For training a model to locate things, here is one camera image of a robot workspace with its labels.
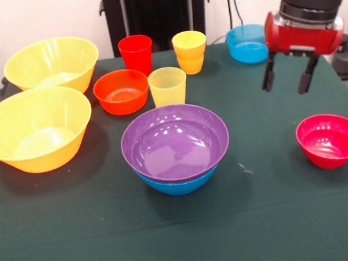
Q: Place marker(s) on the red cup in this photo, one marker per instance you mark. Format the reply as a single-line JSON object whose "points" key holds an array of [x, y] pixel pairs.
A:
{"points": [[135, 54]]}

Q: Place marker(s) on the yellow stepped cup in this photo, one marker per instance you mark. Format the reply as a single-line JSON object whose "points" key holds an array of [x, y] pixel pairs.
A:
{"points": [[190, 56]]}

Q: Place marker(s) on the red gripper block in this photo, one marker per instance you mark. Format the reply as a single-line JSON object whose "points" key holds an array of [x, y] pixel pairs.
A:
{"points": [[300, 38]]}

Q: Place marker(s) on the pale yellow translucent cup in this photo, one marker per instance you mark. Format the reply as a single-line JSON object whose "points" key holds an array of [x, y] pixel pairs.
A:
{"points": [[168, 89]]}

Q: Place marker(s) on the purple bowl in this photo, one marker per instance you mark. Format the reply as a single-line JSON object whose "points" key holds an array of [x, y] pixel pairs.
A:
{"points": [[176, 146]]}

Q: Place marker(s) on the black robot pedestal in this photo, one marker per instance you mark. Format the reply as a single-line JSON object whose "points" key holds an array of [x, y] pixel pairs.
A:
{"points": [[157, 9]]}

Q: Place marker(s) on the small light blue bowl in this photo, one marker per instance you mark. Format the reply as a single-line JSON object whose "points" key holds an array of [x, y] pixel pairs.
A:
{"points": [[247, 49]]}

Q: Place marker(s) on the dark green table cloth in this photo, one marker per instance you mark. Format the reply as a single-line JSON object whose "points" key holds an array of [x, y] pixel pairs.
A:
{"points": [[78, 234]]}

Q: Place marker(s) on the large orange bowl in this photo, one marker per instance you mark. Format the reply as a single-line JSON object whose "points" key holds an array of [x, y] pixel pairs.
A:
{"points": [[51, 63], [31, 131]]}

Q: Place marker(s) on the small pink bowl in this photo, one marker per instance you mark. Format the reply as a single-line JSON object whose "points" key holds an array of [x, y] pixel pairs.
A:
{"points": [[331, 144]]}

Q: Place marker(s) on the small red-orange bowl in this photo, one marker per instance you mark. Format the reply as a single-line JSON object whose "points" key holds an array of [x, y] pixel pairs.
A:
{"points": [[120, 95]]}

